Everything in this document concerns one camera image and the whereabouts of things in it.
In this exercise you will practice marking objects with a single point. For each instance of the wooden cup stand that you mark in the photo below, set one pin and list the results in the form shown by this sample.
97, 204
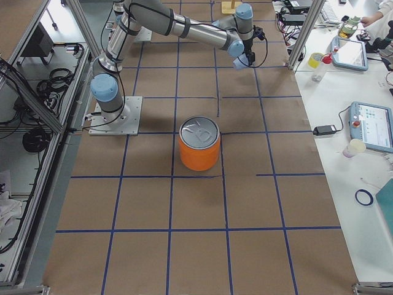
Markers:
229, 7

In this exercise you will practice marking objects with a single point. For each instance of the white keyboard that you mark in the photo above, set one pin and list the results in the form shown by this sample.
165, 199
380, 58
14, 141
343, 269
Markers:
328, 16

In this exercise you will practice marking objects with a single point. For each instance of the black power adapter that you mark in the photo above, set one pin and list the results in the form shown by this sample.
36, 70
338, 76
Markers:
324, 130

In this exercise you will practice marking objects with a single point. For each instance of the pink white paper cup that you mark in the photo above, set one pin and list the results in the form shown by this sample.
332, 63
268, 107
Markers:
354, 147

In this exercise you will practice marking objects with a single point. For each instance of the teach pendant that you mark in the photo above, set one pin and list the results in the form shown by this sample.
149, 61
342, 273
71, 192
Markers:
371, 124
349, 54

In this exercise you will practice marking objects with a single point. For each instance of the red knob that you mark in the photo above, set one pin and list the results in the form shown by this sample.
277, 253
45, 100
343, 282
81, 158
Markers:
327, 59

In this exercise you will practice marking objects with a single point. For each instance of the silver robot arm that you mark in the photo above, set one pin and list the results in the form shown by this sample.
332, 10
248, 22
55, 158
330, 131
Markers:
233, 34

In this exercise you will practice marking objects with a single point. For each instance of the orange can-shaped container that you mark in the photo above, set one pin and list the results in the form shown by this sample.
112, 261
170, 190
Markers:
199, 142

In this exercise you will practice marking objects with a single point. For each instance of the green lidded bottle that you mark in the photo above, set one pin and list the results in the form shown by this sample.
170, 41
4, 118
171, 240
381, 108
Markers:
348, 27

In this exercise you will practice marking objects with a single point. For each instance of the far teach pendant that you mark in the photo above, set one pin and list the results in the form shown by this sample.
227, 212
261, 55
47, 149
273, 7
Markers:
349, 54

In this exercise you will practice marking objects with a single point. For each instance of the green cutting mat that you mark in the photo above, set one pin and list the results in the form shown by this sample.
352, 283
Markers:
384, 199

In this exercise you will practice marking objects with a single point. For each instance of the near teach pendant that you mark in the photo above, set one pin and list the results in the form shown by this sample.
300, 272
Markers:
371, 124

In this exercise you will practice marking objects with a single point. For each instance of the black laptop adapter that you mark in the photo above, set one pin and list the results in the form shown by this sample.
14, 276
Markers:
293, 20

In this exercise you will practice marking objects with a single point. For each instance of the yellow tape roll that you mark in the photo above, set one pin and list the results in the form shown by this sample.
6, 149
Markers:
315, 59

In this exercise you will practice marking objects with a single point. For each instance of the aluminium frame post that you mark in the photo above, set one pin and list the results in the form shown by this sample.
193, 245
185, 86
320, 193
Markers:
306, 29

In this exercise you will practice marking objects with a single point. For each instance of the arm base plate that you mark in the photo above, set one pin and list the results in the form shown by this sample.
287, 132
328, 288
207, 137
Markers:
123, 122
144, 35

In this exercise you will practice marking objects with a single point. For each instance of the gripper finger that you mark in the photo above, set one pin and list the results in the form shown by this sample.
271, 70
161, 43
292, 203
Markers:
251, 58

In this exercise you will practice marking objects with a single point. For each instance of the light blue plastic cup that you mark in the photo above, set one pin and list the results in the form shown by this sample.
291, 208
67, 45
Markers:
241, 62

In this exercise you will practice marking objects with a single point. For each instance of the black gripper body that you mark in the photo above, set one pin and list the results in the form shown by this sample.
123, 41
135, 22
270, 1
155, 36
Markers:
250, 49

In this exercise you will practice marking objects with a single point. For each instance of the aluminium frame rail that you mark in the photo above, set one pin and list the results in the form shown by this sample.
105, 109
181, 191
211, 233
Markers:
37, 180

